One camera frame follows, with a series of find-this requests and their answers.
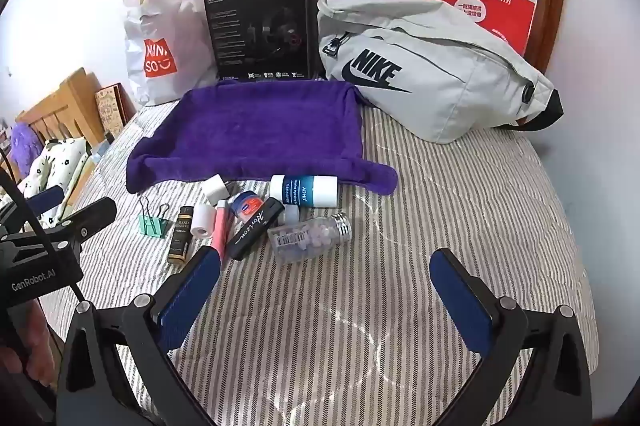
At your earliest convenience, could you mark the black oblong case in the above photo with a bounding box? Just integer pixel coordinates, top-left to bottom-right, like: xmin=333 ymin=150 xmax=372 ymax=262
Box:
xmin=226 ymin=198 xmax=286 ymax=262

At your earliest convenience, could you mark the purple towel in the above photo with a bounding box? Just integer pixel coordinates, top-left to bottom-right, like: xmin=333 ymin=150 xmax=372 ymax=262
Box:
xmin=125 ymin=80 xmax=399 ymax=197

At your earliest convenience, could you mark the grey waist bag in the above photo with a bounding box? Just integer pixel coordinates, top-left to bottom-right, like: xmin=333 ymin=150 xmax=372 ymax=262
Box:
xmin=316 ymin=0 xmax=565 ymax=145

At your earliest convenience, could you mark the person's left hand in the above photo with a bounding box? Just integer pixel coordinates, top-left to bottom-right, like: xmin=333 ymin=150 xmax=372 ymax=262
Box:
xmin=0 ymin=298 xmax=57 ymax=377

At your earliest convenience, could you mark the pink tube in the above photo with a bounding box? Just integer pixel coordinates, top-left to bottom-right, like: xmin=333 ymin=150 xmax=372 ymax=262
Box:
xmin=209 ymin=200 xmax=234 ymax=263

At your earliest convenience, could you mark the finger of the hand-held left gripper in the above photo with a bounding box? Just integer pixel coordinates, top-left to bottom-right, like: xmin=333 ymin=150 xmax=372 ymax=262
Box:
xmin=20 ymin=185 xmax=67 ymax=215
xmin=49 ymin=197 xmax=119 ymax=253

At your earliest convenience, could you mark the patterned flat box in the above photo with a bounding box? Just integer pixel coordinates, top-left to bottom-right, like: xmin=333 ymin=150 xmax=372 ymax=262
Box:
xmin=94 ymin=84 xmax=126 ymax=143

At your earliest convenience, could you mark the clear pill bottle silver cap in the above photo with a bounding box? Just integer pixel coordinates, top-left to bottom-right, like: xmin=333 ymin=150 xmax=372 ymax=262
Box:
xmin=267 ymin=212 xmax=354 ymax=266

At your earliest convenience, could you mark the black headset box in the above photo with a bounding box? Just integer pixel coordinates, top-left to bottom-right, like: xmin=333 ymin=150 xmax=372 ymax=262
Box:
xmin=202 ymin=0 xmax=315 ymax=82

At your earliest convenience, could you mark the green binder clip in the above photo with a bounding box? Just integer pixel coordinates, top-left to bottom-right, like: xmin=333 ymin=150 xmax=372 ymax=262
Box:
xmin=137 ymin=196 xmax=171 ymax=239

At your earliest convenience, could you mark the black cable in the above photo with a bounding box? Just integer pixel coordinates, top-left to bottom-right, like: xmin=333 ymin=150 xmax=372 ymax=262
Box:
xmin=0 ymin=148 xmax=87 ymax=304

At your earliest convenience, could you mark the white floral quilt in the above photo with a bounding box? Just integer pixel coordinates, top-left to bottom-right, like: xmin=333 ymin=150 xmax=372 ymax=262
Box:
xmin=20 ymin=137 xmax=96 ymax=227

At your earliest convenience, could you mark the striped bed sheet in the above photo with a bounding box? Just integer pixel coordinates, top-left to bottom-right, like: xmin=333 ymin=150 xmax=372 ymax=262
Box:
xmin=37 ymin=96 xmax=601 ymax=426

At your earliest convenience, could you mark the white bottle blue label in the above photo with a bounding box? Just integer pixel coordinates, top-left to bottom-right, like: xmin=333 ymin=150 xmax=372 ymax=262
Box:
xmin=270 ymin=174 xmax=340 ymax=209

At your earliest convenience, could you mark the small blue jar red label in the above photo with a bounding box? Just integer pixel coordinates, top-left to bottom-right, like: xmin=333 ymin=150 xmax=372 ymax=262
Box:
xmin=230 ymin=192 xmax=266 ymax=223

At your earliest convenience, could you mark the white plastic shopping bag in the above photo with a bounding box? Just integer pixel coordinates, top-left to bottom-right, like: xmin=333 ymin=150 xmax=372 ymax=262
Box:
xmin=122 ymin=0 xmax=218 ymax=107

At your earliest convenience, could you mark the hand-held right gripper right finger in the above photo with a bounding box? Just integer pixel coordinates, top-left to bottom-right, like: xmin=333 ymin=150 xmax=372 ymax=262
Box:
xmin=429 ymin=247 xmax=594 ymax=426

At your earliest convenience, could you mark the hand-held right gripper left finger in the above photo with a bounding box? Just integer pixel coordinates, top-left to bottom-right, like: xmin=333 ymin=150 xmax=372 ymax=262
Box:
xmin=55 ymin=247 xmax=223 ymax=426

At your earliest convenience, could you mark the light wooden headboard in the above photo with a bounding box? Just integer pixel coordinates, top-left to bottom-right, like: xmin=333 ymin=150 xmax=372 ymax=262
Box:
xmin=17 ymin=68 xmax=107 ymax=147

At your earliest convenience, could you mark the dark bottle gold label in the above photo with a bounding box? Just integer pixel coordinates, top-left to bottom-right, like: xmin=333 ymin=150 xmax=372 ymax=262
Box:
xmin=167 ymin=206 xmax=196 ymax=265

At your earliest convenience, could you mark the purple plush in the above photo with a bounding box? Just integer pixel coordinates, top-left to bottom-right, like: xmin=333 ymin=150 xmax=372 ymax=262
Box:
xmin=9 ymin=122 xmax=45 ymax=181

